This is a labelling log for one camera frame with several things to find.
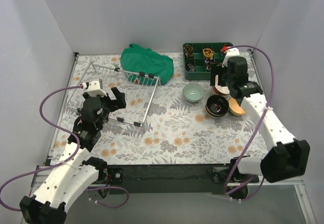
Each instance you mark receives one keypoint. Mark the green cloth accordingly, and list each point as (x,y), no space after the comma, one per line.
(138,59)

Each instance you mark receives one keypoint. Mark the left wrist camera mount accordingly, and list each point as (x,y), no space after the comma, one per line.
(94,88)

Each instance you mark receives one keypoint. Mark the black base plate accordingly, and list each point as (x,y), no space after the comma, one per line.
(167,178)

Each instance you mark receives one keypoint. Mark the black patterned bowl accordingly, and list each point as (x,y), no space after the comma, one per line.
(217,106)

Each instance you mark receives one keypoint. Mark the tan bowl with logo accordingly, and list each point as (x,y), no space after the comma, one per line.
(234,108)

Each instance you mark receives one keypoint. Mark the green compartment organizer box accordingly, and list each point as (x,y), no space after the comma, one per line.
(199,60)

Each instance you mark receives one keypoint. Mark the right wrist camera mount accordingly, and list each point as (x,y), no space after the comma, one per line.
(230,53)

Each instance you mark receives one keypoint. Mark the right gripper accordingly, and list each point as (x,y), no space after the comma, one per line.
(218,74)

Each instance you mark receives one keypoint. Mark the silver wire dish rack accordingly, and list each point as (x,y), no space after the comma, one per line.
(139,89)

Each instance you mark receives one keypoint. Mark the black pink floral rolled sock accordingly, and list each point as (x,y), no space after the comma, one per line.
(208,62)

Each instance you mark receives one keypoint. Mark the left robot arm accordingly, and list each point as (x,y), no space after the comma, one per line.
(76,170)

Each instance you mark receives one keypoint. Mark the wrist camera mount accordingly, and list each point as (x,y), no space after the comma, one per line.
(94,88)
(230,53)

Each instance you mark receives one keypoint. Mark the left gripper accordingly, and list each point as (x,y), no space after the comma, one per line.
(109,102)

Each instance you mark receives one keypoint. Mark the grey black folded sock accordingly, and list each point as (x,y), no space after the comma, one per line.
(190,67)

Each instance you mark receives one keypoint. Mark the pale green bowl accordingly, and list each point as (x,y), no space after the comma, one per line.
(193,92)

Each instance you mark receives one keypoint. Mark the leopard print rolled sock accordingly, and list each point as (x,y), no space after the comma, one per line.
(188,51)

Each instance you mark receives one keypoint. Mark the red floral bowl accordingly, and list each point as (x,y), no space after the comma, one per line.
(222,91)

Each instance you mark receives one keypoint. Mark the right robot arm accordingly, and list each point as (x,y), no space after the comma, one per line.
(287,156)

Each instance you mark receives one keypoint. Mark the aluminium frame rail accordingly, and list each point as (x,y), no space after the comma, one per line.
(281,202)

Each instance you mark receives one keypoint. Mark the yellow rolled sock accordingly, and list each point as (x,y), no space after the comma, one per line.
(208,53)

